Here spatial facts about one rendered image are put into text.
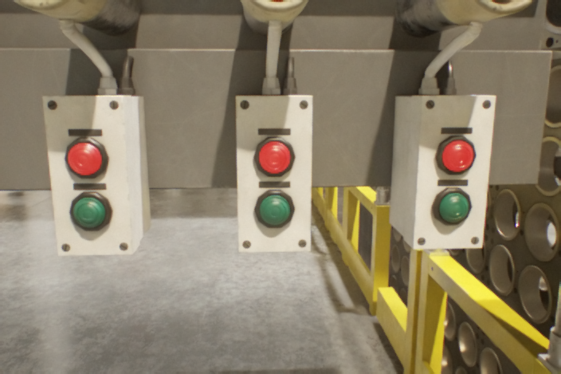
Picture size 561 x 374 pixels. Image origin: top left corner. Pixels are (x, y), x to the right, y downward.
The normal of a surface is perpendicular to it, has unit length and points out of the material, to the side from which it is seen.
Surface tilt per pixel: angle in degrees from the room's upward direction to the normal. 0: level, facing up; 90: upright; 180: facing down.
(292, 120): 90
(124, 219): 90
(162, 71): 90
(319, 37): 90
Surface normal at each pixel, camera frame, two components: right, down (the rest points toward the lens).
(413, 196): -1.00, 0.01
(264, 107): 0.05, 0.20
